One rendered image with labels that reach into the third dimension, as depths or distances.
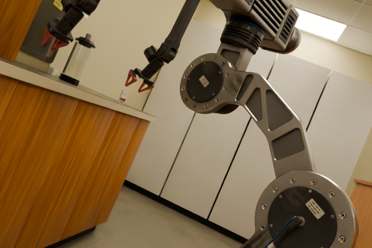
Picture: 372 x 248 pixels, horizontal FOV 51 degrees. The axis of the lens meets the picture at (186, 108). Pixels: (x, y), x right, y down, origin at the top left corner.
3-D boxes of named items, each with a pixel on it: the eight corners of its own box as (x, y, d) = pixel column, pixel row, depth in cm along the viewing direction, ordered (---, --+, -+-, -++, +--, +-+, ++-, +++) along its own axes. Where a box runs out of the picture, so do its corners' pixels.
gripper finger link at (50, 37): (35, 37, 153) (48, 20, 150) (50, 45, 158) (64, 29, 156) (38, 48, 149) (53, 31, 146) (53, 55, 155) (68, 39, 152)
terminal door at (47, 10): (11, 46, 160) (50, -41, 161) (50, 63, 190) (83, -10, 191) (12, 47, 160) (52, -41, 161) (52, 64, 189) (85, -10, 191)
